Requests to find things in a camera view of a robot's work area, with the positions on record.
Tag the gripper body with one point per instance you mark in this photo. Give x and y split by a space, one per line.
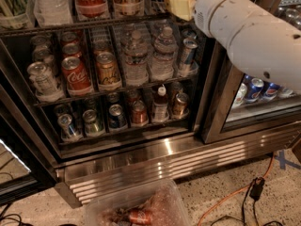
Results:
209 12

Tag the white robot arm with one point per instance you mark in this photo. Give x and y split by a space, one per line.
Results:
257 42

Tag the amber drink bottle top shelf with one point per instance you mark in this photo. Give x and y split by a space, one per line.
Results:
128 8

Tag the right water bottle middle shelf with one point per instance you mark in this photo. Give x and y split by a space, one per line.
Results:
162 59

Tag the left water bottle middle shelf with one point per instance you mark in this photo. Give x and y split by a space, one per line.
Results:
135 54

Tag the red Coca-Cola bottle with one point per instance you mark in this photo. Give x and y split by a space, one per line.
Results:
91 9

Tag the white cap juice bottle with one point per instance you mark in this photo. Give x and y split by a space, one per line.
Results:
159 112

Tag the steel fridge glass door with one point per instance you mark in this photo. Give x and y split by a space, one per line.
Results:
222 120

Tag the stainless steel fridge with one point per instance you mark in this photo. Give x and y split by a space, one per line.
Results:
91 167

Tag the red can bottom shelf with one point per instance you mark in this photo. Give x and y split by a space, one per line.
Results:
139 115

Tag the clear water bottle top shelf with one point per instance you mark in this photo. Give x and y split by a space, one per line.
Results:
52 12

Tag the blue silver energy can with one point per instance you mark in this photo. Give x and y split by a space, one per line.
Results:
187 55

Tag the copper can bottom right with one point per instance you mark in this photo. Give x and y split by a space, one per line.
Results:
180 105

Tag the gold soda can front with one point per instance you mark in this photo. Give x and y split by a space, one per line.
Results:
108 71

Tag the white can behind glass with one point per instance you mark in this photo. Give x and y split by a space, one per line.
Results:
241 93

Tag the blue pepsi can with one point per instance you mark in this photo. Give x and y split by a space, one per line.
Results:
254 89
269 91

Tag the dark blue can bottom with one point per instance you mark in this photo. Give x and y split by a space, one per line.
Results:
116 118

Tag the red Coca-Cola can front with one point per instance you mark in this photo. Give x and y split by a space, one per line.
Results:
76 75

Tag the green silver can bottom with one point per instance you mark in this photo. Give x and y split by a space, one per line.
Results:
93 125

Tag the silver white can front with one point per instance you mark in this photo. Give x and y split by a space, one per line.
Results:
47 88

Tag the blue white can bottom left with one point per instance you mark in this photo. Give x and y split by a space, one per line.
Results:
70 132

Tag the black power adapter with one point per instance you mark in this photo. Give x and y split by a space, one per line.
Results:
257 189

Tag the clear plastic bin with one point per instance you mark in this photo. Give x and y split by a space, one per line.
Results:
162 198

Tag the red can in bin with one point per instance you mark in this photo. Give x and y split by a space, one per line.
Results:
140 217

